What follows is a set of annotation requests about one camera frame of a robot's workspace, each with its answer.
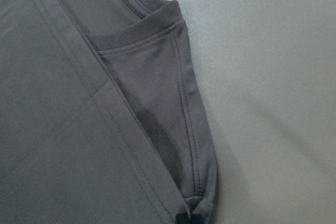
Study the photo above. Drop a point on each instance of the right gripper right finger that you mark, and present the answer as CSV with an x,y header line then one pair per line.
x,y
197,219

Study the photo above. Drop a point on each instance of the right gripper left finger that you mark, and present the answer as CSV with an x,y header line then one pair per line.
x,y
182,218

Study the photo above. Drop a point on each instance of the dark brown t-shirt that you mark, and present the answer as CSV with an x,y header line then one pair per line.
x,y
101,116

